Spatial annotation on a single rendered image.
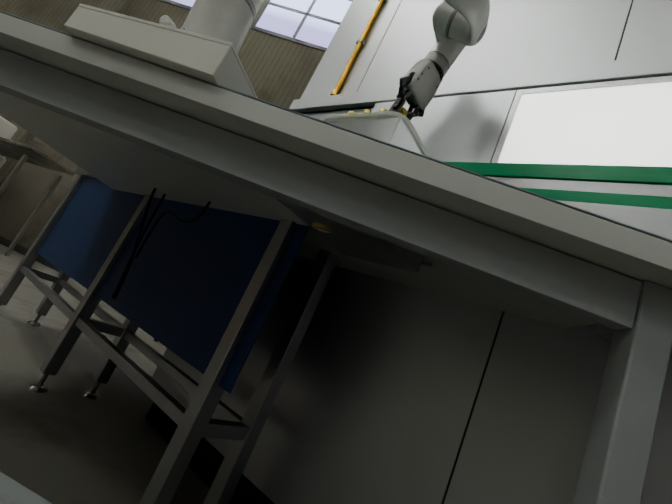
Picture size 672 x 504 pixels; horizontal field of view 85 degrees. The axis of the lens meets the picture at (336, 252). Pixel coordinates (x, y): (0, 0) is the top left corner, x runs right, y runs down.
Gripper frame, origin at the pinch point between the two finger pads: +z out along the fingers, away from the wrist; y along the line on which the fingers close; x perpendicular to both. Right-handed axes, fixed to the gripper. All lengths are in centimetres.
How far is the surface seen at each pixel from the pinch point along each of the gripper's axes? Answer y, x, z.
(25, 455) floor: 25, -8, 121
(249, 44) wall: -108, -442, -139
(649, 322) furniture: 15, 71, 31
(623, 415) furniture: 15, 73, 42
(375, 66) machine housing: -14, -43, -29
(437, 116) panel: -11.9, 1.1, -9.6
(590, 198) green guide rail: 3, 55, 12
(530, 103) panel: -12.8, 24.6, -18.9
